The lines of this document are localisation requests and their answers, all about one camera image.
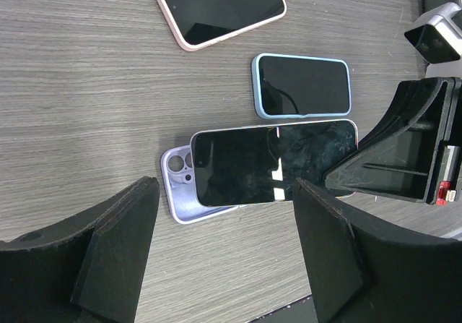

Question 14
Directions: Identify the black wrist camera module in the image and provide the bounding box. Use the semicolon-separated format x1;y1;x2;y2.
404;2;461;64

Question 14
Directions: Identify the silver edged black smartphone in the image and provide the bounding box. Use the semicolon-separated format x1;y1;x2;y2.
191;119;357;207

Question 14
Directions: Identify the lavender phone case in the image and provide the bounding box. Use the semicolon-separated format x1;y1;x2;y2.
160;145;243;225

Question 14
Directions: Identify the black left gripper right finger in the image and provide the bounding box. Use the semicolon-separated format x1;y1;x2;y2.
293;179;461;322

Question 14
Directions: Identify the pink phone case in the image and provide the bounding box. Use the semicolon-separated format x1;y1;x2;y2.
154;0;288;53

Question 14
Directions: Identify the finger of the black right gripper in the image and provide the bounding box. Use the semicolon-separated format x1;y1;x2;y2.
324;77;461;204

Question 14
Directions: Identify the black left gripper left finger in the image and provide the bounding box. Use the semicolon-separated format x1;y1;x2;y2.
1;176;160;322

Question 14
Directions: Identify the light blue phone case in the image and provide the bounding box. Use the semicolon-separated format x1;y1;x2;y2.
250;52;353;119

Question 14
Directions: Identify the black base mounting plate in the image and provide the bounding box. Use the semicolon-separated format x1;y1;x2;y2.
249;296;318;323

